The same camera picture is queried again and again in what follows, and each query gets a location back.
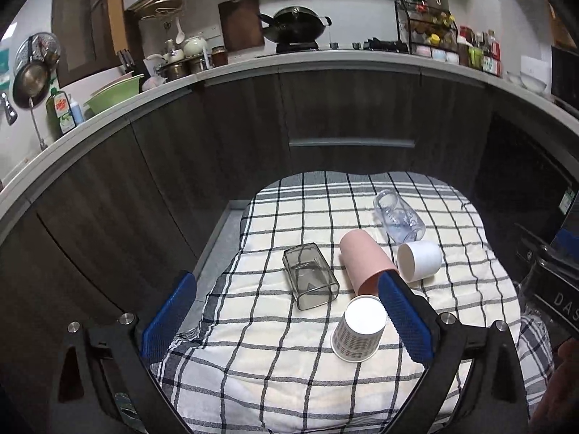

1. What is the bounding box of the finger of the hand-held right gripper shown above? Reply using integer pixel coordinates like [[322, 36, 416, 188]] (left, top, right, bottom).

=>
[[513, 222, 579, 263]]

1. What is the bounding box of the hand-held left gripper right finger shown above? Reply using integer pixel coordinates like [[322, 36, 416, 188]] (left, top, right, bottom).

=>
[[377, 270, 532, 434]]

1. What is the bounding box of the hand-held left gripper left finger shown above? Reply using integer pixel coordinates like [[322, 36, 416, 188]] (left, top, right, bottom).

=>
[[56, 270, 200, 434]]

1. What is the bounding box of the patterned paper cup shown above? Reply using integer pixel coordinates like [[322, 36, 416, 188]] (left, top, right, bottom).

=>
[[330, 295, 389, 363]]

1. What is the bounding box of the white cup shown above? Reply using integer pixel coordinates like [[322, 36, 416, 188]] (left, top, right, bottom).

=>
[[397, 241, 443, 283]]

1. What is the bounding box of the pink plastic cup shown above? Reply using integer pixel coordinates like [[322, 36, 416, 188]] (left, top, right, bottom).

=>
[[339, 229, 401, 297]]

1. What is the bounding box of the clear plastic cup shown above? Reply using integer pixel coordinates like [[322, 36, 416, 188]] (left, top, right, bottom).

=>
[[373, 189, 427, 242]]

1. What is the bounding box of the grey square glass cup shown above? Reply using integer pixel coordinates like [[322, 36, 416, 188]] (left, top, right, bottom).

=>
[[283, 243, 341, 311]]

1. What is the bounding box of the person's right hand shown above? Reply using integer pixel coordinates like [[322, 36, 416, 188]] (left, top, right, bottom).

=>
[[530, 338, 579, 434]]

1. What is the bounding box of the black built-in appliance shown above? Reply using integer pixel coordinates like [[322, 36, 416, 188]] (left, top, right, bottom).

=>
[[473, 111, 579, 254]]

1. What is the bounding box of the black white checkered cloth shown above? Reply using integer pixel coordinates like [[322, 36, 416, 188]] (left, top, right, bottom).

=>
[[151, 171, 555, 434]]

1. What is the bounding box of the dark wood kitchen cabinet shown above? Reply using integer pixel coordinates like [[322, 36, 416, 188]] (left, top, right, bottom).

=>
[[0, 49, 579, 399]]

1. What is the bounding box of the stack of white bowls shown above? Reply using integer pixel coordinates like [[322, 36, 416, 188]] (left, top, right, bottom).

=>
[[507, 70, 550, 94]]

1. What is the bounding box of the black countertop appliance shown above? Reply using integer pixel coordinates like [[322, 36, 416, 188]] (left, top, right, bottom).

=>
[[551, 45, 579, 106]]

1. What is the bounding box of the white box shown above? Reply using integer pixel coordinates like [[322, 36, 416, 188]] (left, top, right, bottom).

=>
[[520, 55, 553, 81]]

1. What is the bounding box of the row of condiment bottles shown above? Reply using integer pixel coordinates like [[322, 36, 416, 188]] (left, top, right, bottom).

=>
[[456, 26, 504, 77]]

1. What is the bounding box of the blue bottle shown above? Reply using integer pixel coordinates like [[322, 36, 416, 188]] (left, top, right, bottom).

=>
[[69, 95, 86, 126]]

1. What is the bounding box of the green plastic basin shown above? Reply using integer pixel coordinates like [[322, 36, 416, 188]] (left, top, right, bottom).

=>
[[85, 73, 145, 116]]

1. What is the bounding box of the green dish soap bottle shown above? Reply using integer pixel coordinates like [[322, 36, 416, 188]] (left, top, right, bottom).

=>
[[45, 88, 76, 135]]

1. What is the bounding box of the knife block with knives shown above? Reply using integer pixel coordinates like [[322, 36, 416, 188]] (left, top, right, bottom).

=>
[[117, 49, 137, 77]]

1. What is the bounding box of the hanging frying pan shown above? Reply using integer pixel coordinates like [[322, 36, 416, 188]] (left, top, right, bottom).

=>
[[12, 61, 50, 109]]

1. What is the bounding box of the pale green teapot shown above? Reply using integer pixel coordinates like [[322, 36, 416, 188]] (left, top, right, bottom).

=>
[[183, 35, 209, 57]]

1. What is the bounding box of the black gas stove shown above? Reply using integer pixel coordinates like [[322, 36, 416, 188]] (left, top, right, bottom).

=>
[[275, 38, 410, 54]]

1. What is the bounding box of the brown cutting board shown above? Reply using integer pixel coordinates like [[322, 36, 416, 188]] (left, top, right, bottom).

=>
[[218, 0, 265, 52]]

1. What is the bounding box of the black wok with lid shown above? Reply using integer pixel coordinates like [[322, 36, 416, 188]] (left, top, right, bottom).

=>
[[259, 6, 332, 45]]

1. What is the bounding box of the metal drawer handle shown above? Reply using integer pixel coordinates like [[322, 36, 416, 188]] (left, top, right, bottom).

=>
[[288, 138, 416, 149]]

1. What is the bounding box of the black wire spice rack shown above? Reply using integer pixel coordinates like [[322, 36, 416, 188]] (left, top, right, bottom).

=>
[[396, 0, 457, 55]]

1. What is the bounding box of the dark wooden window frame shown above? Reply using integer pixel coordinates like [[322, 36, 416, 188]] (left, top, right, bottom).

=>
[[51, 0, 128, 88]]

